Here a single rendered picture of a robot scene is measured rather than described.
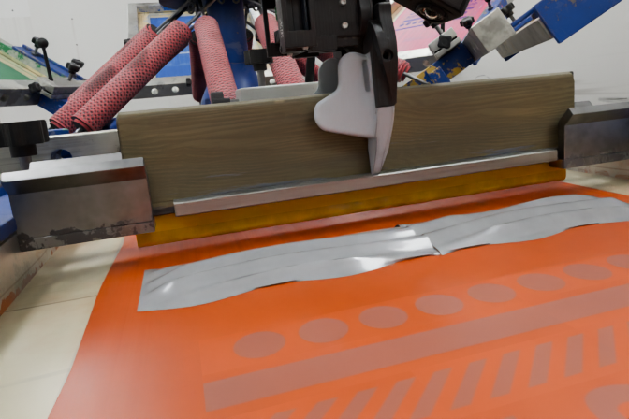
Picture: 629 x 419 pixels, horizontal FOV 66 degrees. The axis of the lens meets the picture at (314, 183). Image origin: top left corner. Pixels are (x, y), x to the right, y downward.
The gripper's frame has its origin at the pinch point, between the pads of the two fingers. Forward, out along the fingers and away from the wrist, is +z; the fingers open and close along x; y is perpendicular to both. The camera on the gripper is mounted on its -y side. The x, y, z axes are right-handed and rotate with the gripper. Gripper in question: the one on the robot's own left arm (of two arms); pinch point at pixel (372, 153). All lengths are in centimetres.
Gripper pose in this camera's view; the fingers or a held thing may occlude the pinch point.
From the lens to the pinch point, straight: 40.4
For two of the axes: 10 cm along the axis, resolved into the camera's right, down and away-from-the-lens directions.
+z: 1.0, 9.8, 1.9
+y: -9.6, 1.4, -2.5
